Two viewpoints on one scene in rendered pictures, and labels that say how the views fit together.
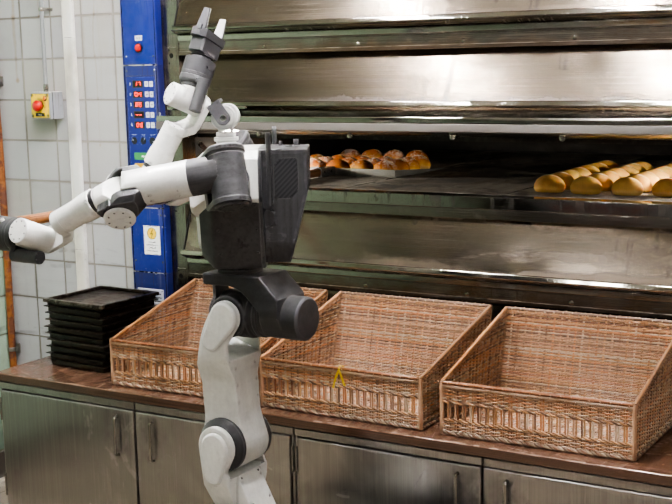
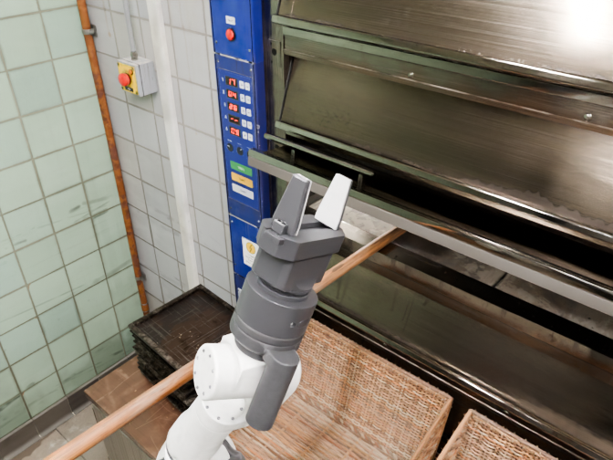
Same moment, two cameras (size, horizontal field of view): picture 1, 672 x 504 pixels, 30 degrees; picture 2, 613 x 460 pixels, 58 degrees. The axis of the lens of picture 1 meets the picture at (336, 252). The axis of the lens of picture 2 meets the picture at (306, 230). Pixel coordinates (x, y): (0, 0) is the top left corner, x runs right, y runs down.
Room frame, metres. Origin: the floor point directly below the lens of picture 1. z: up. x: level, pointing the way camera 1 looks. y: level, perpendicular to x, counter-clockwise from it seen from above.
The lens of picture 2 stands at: (3.05, 0.26, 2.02)
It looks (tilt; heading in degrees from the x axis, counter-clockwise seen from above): 33 degrees down; 9
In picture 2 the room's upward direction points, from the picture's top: straight up
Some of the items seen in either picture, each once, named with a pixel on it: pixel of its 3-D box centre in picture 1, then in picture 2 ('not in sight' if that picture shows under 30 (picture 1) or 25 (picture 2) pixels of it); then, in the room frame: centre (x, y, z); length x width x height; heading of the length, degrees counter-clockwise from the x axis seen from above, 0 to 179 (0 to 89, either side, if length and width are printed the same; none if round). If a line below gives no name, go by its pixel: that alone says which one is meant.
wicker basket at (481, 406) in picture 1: (564, 376); not in sight; (3.40, -0.63, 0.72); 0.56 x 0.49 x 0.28; 60
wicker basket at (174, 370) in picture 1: (221, 336); (316, 432); (4.02, 0.38, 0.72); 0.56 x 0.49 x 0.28; 60
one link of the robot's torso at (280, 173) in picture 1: (252, 199); not in sight; (3.22, 0.21, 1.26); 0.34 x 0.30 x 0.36; 179
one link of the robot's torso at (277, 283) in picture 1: (262, 303); not in sight; (3.18, 0.19, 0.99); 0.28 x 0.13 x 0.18; 58
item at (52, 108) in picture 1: (46, 105); (137, 76); (4.69, 1.06, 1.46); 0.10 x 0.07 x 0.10; 59
